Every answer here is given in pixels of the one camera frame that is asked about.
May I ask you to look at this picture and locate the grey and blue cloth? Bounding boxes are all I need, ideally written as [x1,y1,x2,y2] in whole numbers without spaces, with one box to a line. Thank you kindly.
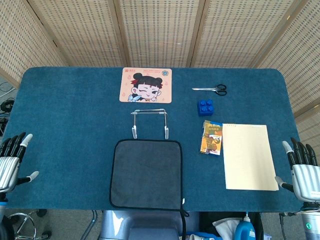
[108,138,190,218]

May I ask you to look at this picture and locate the black handled scissors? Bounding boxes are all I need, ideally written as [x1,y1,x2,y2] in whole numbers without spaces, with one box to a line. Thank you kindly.
[191,84,228,97]

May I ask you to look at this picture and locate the blue bottle white pump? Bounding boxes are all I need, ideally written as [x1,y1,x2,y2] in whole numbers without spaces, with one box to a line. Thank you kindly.
[234,211,257,240]

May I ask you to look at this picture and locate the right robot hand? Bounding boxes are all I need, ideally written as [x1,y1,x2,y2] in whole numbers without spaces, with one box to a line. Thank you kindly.
[274,136,320,203]

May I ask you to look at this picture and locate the yellow blue snack box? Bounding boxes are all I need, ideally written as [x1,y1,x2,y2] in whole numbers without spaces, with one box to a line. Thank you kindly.
[199,120,224,156]

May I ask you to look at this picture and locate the white crumpled cloth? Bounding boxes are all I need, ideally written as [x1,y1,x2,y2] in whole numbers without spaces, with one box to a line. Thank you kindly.
[212,217,243,237]

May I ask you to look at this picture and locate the black torso cable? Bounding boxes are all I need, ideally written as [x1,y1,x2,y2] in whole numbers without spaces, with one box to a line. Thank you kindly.
[180,216,188,240]

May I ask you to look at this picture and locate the chrome chair base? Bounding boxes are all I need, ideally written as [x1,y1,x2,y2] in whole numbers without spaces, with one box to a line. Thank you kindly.
[4,208,52,240]

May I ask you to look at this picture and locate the black bag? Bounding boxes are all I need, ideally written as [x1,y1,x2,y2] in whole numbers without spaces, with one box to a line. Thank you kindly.
[199,211,263,240]

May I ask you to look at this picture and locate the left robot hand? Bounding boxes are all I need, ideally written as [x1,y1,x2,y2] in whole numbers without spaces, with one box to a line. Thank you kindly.
[0,131,40,194]

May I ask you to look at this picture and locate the cream paper pad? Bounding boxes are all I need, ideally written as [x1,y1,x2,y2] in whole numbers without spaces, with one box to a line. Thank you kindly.
[221,123,280,192]

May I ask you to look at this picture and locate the blue carpet table mat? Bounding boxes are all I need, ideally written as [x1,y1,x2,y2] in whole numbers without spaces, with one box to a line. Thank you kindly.
[0,66,311,213]

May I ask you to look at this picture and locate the grey robot torso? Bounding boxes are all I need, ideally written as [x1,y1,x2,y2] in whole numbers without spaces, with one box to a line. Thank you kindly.
[99,209,201,240]

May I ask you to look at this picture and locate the blue building block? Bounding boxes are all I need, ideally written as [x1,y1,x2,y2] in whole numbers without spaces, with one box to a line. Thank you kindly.
[196,99,216,117]

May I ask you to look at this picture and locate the black floor cable bundle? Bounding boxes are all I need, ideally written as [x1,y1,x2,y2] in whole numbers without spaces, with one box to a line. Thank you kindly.
[0,98,16,113]

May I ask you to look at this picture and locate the cartoon girl mouse pad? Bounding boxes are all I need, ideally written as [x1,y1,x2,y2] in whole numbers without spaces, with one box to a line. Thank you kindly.
[118,67,173,104]

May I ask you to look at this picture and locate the metal wire rack stand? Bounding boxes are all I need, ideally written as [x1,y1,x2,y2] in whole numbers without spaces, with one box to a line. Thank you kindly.
[130,108,170,140]

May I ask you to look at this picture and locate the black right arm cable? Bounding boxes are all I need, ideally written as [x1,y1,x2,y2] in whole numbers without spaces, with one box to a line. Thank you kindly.
[279,211,304,240]

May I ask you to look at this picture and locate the bamboo folding screen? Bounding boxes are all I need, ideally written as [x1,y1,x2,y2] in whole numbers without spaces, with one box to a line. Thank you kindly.
[0,0,320,151]

